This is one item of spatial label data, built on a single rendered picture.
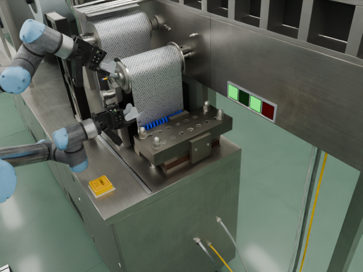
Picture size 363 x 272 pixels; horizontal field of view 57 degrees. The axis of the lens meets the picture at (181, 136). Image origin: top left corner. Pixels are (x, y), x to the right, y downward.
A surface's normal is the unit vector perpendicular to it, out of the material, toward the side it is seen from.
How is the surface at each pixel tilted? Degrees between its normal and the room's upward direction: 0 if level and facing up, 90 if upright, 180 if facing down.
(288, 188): 0
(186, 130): 0
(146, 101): 90
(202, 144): 90
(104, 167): 0
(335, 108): 90
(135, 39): 92
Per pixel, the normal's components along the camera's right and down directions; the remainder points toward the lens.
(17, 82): 0.12, 0.57
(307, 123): -0.82, 0.37
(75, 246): -0.06, -0.81
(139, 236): 0.57, 0.45
